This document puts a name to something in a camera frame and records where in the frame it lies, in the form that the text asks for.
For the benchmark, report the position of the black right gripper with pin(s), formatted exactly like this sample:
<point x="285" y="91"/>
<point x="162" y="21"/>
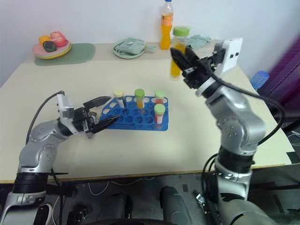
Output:
<point x="199" y="75"/>

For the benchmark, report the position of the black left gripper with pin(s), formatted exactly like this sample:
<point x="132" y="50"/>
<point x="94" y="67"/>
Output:
<point x="82" y="119"/>

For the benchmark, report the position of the green-capped yellow liquid tube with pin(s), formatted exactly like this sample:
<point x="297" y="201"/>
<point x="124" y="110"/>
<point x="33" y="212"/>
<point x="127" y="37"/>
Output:
<point x="139" y="97"/>
<point x="180" y="37"/>

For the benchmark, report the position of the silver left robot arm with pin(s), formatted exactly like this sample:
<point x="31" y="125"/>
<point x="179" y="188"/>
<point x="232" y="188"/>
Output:
<point x="39" y="145"/>

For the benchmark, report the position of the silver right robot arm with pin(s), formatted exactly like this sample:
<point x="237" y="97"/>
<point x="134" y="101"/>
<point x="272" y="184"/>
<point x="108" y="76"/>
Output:
<point x="234" y="119"/>

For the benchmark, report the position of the blue test tube rack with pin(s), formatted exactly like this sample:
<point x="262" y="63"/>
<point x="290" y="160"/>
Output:
<point x="138" y="118"/>

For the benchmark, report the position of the crumpled pale green cloth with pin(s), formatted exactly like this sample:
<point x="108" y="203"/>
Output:
<point x="199" y="39"/>

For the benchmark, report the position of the yellow-capped clear labelled tube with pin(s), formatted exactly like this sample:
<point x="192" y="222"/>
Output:
<point x="119" y="97"/>

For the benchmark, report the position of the orange soda plastic bottle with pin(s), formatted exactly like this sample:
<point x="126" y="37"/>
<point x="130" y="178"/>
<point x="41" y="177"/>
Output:
<point x="167" y="28"/>

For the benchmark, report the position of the green-capped red liquid tube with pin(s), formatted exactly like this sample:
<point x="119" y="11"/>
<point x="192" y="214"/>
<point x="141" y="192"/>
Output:
<point x="159" y="113"/>
<point x="159" y="96"/>

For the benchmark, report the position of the folded pale green cloth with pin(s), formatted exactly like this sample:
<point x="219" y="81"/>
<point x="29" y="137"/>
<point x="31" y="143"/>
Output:
<point x="130" y="45"/>

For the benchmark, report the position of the green placemat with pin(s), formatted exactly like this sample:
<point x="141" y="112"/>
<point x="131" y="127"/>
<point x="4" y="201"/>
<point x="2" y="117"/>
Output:
<point x="79" y="54"/>

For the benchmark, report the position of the stack of pastel plates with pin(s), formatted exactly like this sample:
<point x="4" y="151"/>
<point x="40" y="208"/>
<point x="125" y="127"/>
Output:
<point x="59" y="52"/>

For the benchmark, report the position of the blue cup stack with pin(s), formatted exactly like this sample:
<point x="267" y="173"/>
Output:
<point x="260" y="78"/>

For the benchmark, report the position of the dark green toy avocado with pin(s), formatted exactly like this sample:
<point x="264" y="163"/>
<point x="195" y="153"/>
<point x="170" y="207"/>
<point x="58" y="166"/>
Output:
<point x="49" y="46"/>

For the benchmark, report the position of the red toy apple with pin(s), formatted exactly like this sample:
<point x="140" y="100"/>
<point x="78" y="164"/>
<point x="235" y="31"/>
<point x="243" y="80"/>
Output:
<point x="58" y="38"/>

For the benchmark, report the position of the orange toy pepper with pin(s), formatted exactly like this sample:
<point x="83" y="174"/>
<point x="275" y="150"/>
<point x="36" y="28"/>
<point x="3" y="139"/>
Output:
<point x="44" y="39"/>

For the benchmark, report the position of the purple fabric panel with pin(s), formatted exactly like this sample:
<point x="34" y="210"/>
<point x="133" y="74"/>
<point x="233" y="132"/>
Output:
<point x="288" y="75"/>

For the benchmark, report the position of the dark rounded shape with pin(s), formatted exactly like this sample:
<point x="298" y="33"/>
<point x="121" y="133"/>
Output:
<point x="172" y="204"/>

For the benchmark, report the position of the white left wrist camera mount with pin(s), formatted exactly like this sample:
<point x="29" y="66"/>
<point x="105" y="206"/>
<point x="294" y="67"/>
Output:
<point x="65" y="110"/>

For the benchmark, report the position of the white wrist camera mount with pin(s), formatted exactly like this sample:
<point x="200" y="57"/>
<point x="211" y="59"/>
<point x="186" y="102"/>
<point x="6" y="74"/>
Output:
<point x="230" y="55"/>
<point x="65" y="110"/>

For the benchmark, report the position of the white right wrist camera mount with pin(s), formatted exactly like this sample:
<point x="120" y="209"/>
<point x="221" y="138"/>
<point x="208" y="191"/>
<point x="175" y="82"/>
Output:
<point x="230" y="55"/>

